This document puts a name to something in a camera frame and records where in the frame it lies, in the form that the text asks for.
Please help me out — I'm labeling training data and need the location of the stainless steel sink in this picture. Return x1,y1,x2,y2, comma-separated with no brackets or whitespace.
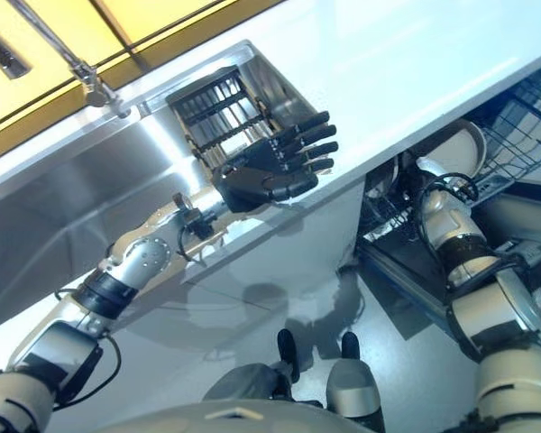
0,39,326,312

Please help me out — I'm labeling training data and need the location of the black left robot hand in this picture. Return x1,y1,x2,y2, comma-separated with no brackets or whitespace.
211,110,340,213

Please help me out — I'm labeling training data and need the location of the dark wire dishwasher basket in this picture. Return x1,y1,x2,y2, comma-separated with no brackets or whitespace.
475,74,541,182

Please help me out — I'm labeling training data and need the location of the black dish drying rack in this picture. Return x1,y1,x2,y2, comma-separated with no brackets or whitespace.
165,65,294,169

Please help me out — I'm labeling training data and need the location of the chrome sink faucet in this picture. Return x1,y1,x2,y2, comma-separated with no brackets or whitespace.
13,0,134,119

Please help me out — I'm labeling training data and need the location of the silver robot torso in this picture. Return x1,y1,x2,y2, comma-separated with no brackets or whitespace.
94,398,339,433

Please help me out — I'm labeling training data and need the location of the robot leg and foot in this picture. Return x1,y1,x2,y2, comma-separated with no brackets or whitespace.
201,327,299,403
325,331,386,432

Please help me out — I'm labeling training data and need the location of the robot right leg and foot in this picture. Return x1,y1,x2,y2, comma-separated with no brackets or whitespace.
325,331,386,432

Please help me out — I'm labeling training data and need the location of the open dishwasher door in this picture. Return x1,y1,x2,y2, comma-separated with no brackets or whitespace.
337,234,541,348

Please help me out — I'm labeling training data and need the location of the dishwasher rack with tines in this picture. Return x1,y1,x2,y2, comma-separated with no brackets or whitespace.
362,178,434,240

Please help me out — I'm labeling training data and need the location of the robot left leg and foot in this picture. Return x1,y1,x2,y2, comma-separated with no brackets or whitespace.
201,327,299,403

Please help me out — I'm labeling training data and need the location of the white round plate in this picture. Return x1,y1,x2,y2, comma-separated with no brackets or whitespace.
421,119,488,180

